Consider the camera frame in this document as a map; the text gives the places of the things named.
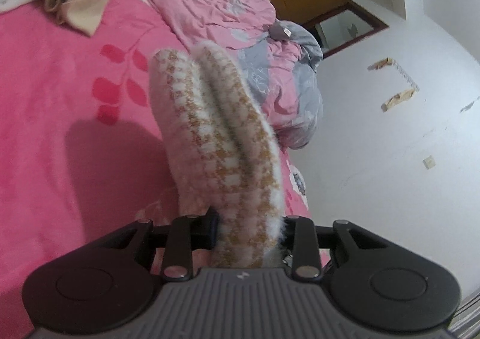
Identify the beige white houndstooth sweater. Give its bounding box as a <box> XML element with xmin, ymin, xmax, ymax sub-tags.
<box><xmin>149</xmin><ymin>42</ymin><xmax>285</xmax><ymax>268</ymax></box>

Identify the pink floral fleece bedsheet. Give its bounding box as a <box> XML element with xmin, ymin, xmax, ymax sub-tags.
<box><xmin>0</xmin><ymin>0</ymin><xmax>314</xmax><ymax>339</ymax></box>

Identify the pink grey floral duvet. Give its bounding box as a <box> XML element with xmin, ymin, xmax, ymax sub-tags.
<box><xmin>148</xmin><ymin>0</ymin><xmax>323</xmax><ymax>150</ymax></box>

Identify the brown wooden door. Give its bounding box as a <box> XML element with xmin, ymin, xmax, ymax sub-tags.
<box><xmin>270</xmin><ymin>0</ymin><xmax>388</xmax><ymax>58</ymax></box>

